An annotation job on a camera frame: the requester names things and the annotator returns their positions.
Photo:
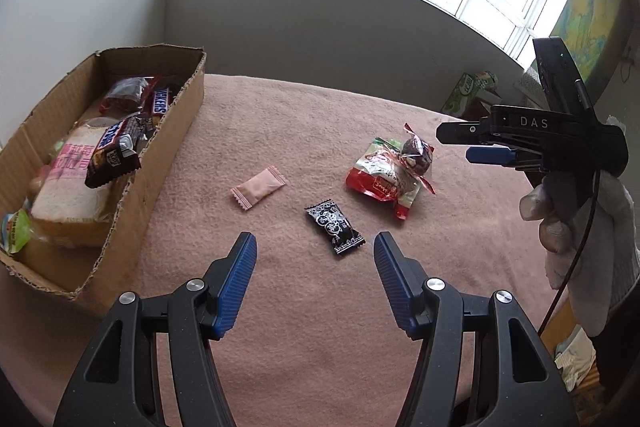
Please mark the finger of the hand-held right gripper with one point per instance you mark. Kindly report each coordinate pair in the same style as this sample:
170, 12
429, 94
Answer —
457, 133
487, 155

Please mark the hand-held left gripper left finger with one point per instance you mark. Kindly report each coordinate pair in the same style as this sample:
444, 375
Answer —
235, 287

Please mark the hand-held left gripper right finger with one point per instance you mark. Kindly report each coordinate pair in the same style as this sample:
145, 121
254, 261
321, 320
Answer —
395, 282

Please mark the black candy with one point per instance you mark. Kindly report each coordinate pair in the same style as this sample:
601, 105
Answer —
332, 224

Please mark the red snack packet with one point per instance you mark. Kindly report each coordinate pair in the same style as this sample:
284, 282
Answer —
380, 177

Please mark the cardboard box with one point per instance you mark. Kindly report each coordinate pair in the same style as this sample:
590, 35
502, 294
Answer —
165, 157

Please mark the brown chocolate bar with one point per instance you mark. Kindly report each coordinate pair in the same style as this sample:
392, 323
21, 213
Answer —
160, 102
112, 157

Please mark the packaged sliced bread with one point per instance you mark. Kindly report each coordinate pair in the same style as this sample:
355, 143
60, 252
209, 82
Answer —
65, 207

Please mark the yellow-green jelly cup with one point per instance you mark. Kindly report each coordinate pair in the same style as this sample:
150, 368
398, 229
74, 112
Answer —
15, 234

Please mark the person's right hand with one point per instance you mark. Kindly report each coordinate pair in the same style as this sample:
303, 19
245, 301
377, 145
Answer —
615, 232

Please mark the green carton box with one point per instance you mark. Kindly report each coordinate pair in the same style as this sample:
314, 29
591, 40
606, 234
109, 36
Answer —
462, 92

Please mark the white lace cloth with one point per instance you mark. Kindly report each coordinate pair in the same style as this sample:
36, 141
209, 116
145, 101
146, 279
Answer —
529, 79

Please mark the pink sachet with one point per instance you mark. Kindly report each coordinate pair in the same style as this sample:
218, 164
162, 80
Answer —
257, 187

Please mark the pale crumpled cloth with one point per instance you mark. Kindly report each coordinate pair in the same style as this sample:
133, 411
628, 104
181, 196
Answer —
575, 357

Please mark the wall map poster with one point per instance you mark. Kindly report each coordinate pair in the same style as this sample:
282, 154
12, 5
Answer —
585, 17

